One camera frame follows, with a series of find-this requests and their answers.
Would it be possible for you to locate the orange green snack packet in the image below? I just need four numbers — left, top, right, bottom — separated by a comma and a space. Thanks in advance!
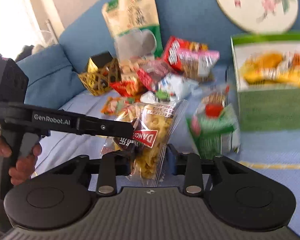
101, 96, 140, 115

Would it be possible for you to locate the green white snack packet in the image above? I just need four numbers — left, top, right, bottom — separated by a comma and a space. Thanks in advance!
186, 84, 241, 159

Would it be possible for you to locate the clear yellow twists snack packet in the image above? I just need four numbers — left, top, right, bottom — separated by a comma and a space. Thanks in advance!
101, 100, 187, 187

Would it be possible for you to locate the red orange snack bag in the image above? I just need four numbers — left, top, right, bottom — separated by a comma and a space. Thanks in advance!
110, 74, 147, 97

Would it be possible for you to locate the white blue snack packet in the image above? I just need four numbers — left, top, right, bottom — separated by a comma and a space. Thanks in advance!
140, 73, 199, 103

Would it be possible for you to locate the dark red striped snack packet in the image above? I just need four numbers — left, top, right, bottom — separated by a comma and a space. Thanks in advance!
136, 60, 177, 92

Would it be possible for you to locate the pink snack packet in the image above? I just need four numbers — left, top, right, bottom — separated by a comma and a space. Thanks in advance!
178, 50, 219, 82

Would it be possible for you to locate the red chips snack bag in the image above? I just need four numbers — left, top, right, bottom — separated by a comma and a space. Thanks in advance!
161, 36, 208, 72

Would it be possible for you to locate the person's left hand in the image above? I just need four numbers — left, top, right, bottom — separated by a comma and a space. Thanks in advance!
0, 132, 43, 186

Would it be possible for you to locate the woven gold wicker basket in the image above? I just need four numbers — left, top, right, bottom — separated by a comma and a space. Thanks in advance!
78, 58, 121, 96

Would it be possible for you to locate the blue throw pillow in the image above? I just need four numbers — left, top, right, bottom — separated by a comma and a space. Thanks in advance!
17, 44, 84, 109

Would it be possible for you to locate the black gold box in basket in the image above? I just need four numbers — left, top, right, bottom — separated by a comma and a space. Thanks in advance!
86, 51, 113, 73

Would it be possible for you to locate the large beige green snack bag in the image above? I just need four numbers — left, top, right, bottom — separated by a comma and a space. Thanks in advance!
102, 0, 163, 61

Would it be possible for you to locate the green white cardboard box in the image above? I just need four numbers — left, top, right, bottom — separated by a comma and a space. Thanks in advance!
231, 31, 300, 131

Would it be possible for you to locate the yellow snack packet in box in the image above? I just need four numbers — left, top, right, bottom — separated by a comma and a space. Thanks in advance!
239, 51, 300, 88

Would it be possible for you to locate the round floral fan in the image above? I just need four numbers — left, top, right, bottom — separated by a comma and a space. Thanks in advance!
216, 0, 299, 34

